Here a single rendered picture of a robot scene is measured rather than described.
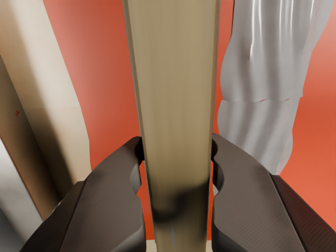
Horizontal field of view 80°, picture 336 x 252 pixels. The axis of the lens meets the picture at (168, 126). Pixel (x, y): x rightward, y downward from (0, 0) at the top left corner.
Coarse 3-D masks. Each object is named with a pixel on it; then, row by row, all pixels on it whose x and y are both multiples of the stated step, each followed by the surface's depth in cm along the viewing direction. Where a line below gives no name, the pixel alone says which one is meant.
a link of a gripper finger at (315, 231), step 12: (276, 180) 9; (288, 192) 8; (288, 204) 7; (300, 204) 7; (300, 216) 7; (312, 216) 7; (300, 228) 7; (312, 228) 7; (324, 228) 7; (300, 240) 6; (312, 240) 6; (324, 240) 6
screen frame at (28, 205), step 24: (0, 72) 17; (0, 96) 17; (0, 120) 16; (24, 120) 19; (0, 144) 17; (24, 144) 19; (0, 168) 18; (24, 168) 19; (0, 192) 19; (24, 192) 19; (48, 192) 22; (24, 216) 21; (24, 240) 23
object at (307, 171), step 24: (312, 96) 18; (96, 120) 19; (120, 120) 19; (216, 120) 19; (312, 120) 19; (96, 144) 21; (120, 144) 21; (312, 144) 20; (144, 168) 22; (288, 168) 22; (312, 168) 22; (144, 192) 24; (312, 192) 23; (144, 216) 26
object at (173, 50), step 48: (144, 0) 6; (192, 0) 6; (144, 48) 6; (192, 48) 6; (144, 96) 7; (192, 96) 7; (144, 144) 9; (192, 144) 8; (192, 192) 9; (192, 240) 11
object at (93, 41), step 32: (64, 0) 15; (96, 0) 15; (224, 0) 15; (64, 32) 16; (96, 32) 16; (224, 32) 16; (96, 64) 17; (128, 64) 17; (320, 64) 17; (96, 96) 18; (128, 96) 18
